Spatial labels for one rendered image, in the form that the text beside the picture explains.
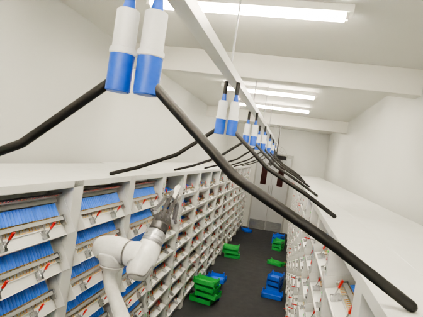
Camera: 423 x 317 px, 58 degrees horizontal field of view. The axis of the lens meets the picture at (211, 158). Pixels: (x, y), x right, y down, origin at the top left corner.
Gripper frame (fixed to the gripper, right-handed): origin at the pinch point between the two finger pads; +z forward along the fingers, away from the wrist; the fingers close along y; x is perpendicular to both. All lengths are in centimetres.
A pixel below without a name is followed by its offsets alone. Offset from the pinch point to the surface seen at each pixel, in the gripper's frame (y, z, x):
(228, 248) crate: -286, 206, 473
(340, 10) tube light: -29, 129, -45
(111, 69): 49, -19, -72
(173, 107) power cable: 33, -22, -77
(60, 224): 32, -23, 50
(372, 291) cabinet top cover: -29, -39, -87
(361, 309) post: -36, -40, -78
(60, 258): 22, -36, 58
